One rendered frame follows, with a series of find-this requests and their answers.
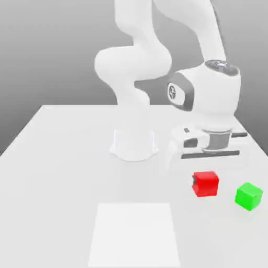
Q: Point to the small red cube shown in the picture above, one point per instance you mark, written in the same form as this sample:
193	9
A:
206	184

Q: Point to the small green cube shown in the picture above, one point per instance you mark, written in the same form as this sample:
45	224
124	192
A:
248	196

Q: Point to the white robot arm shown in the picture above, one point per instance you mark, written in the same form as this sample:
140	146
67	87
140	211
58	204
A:
134	62

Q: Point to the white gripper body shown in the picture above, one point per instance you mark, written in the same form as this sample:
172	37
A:
209	161

